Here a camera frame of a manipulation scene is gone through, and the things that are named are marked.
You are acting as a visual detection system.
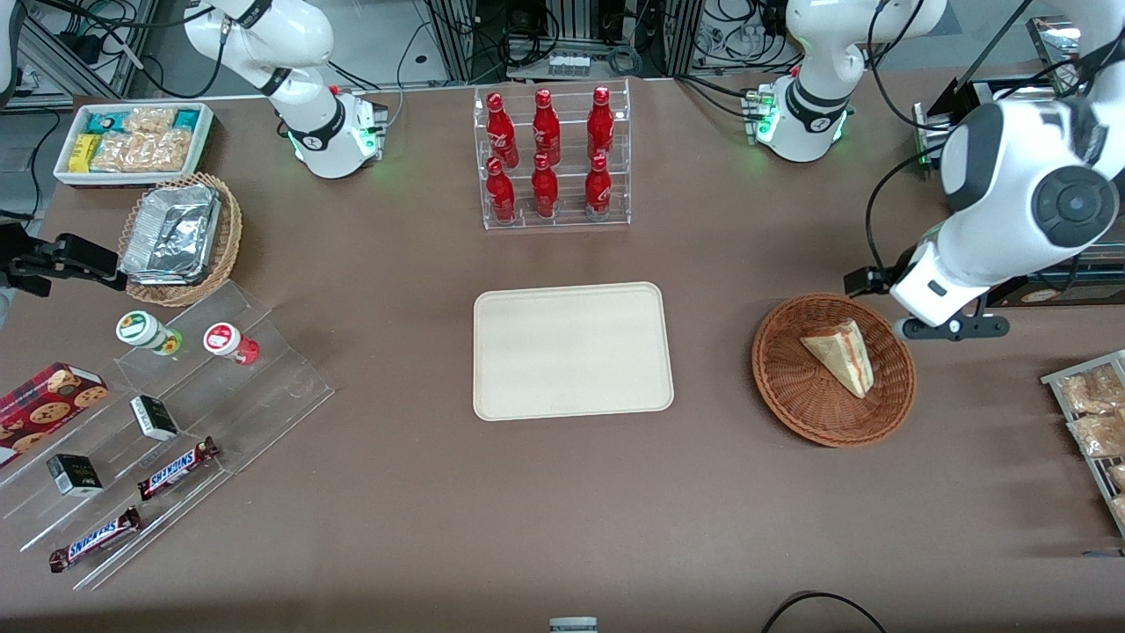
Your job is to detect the triangular sandwich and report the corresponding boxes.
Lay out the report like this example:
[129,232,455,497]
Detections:
[799,319,875,400]

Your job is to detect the brown round wicker basket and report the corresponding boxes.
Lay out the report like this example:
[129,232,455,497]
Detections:
[751,293,917,448]

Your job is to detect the beige plastic tray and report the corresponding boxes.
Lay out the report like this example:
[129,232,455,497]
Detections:
[473,281,675,422]

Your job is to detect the light wicker basket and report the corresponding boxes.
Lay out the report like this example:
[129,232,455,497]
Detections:
[118,172,243,308]

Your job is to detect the black left wrist connector block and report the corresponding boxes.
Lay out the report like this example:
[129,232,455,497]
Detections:
[844,264,906,297]

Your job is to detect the black food warmer cabinet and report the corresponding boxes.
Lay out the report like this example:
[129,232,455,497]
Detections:
[912,16,1125,309]

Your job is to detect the red cola bottle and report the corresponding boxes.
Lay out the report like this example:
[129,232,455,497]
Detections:
[486,92,519,169]
[532,88,562,167]
[584,154,613,219]
[486,157,517,223]
[531,153,560,219]
[587,85,615,163]

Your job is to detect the clear acrylic bottle rack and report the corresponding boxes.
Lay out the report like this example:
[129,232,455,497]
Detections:
[473,79,632,231]

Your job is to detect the clear acrylic tiered stand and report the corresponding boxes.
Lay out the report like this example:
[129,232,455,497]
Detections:
[0,280,336,592]

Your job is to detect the red lidded cup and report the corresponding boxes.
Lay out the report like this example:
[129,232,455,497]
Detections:
[203,323,261,366]

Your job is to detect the white rectangular snack bin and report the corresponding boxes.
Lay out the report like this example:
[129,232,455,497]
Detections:
[53,102,214,187]

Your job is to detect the stacked aluminium foil containers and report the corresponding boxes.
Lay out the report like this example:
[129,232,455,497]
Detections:
[120,184,222,286]

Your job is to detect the Snickers chocolate bar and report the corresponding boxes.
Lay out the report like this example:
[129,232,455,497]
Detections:
[48,506,142,573]
[137,437,220,502]

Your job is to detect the small black box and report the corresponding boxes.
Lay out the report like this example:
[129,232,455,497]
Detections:
[130,395,179,441]
[47,454,104,498]

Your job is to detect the green lidded cup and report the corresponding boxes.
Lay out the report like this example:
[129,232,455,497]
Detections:
[115,311,184,356]

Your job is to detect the large clear bag of crackers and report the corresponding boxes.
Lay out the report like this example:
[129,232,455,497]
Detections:
[91,129,195,173]

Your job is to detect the small clear bag of crackers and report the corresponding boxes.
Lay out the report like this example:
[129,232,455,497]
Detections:
[123,106,178,135]

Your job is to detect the red cookie box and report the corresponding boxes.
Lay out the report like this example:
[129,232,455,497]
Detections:
[0,362,110,469]

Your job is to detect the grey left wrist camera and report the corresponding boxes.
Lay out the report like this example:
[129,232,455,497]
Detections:
[895,314,1010,342]

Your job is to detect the black floor cable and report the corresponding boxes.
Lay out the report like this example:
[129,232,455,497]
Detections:
[760,591,889,633]

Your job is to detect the aluminium frame rack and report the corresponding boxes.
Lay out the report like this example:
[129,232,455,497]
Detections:
[424,0,704,84]

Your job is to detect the black right wrist bracket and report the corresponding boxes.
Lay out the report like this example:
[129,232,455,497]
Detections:
[0,224,129,298]

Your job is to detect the aluminium frame with cables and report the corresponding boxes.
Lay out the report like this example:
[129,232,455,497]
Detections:
[16,0,161,105]

